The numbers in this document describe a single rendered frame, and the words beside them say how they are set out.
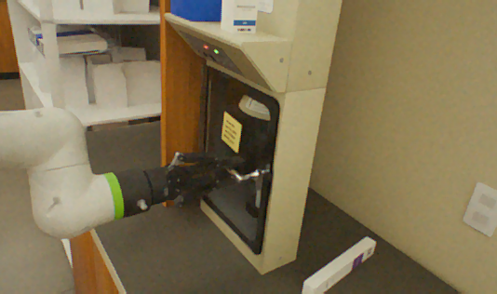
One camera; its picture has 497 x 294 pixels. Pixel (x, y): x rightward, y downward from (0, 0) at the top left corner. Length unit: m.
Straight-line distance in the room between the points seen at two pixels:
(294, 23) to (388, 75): 0.46
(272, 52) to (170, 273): 0.58
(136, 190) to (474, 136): 0.76
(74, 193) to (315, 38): 0.52
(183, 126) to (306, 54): 0.47
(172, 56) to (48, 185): 0.46
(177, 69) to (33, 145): 0.46
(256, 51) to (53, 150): 0.38
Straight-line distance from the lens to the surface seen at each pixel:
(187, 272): 1.00
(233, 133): 0.92
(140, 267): 1.02
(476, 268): 1.14
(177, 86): 1.06
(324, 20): 0.78
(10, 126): 0.69
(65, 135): 0.74
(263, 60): 0.71
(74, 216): 0.74
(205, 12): 0.86
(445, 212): 1.12
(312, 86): 0.81
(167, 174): 0.81
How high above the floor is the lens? 1.63
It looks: 25 degrees down
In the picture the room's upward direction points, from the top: 6 degrees clockwise
